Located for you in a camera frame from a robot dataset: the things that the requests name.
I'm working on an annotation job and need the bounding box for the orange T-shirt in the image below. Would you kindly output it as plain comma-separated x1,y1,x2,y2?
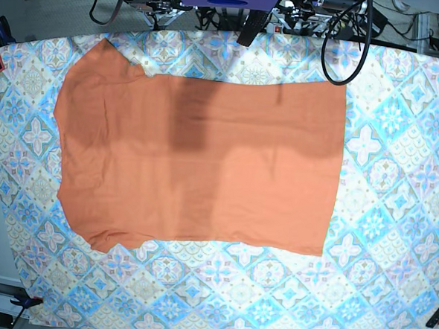
54,40,346,255

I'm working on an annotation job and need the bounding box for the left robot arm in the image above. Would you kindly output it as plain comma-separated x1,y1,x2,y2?
266,0,367,37

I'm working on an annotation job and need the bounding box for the blue clamp bottom left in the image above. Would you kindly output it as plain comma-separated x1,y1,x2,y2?
8,296,43,329

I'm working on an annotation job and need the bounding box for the power strip with red switch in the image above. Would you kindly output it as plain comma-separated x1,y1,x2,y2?
266,22,286,35

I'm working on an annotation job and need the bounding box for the black strap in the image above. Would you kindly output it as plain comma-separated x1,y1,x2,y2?
237,7,270,49

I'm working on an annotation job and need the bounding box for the thick black cable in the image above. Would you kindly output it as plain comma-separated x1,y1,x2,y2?
318,0,374,89

